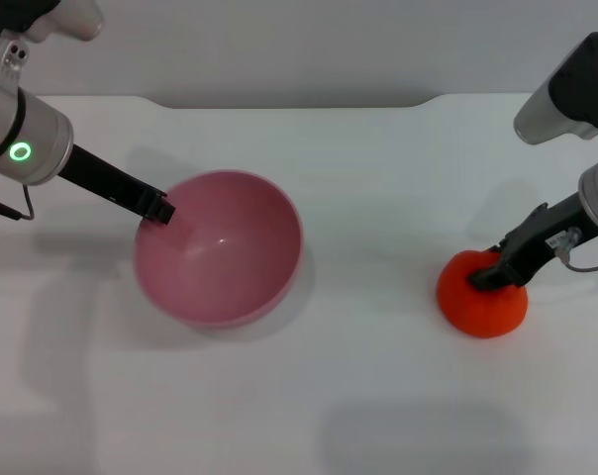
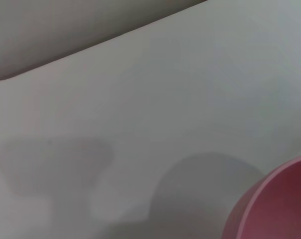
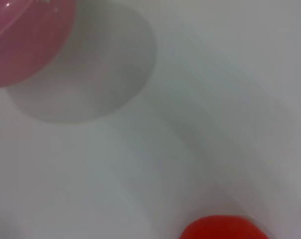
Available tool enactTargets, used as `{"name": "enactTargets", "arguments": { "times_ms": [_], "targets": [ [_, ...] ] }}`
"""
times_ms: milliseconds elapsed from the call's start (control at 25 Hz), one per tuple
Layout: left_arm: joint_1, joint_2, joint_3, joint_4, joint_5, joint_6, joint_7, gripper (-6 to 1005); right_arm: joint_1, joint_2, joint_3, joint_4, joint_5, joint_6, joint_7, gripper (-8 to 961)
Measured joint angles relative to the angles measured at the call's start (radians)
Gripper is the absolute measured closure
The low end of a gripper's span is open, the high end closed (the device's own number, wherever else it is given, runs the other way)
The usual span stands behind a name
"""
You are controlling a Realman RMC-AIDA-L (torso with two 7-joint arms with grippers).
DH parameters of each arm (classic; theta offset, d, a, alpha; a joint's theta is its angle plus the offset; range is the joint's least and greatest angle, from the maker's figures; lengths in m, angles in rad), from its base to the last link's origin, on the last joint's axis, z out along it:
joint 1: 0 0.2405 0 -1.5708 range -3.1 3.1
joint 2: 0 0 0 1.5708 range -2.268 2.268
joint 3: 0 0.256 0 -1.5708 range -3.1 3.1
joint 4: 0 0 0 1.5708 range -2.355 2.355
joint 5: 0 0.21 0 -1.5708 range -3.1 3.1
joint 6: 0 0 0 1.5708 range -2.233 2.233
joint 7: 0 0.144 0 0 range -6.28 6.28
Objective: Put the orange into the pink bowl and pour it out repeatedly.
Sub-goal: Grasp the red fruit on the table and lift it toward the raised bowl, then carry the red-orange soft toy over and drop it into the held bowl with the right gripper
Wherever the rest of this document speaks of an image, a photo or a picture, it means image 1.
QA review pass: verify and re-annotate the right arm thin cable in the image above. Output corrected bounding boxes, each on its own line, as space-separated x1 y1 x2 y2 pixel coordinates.
549 226 598 273

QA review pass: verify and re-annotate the pink bowl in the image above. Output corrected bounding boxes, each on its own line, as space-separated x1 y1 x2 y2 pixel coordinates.
133 169 305 332

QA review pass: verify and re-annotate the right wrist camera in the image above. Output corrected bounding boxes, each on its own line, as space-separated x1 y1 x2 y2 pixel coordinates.
513 32 598 145

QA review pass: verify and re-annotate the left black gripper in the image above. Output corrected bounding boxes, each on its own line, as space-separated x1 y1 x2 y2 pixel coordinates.
55 142 176 227

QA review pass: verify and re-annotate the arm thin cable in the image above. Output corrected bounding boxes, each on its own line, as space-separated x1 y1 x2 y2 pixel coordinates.
0 182 36 222
549 226 598 273

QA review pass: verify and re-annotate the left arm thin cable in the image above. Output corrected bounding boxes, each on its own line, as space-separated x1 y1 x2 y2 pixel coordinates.
0 182 36 222

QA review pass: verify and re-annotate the orange plush fruit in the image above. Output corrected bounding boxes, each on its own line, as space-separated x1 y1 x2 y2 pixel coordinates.
436 249 530 338

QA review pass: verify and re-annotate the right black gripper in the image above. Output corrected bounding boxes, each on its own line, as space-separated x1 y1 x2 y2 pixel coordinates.
466 190 597 294

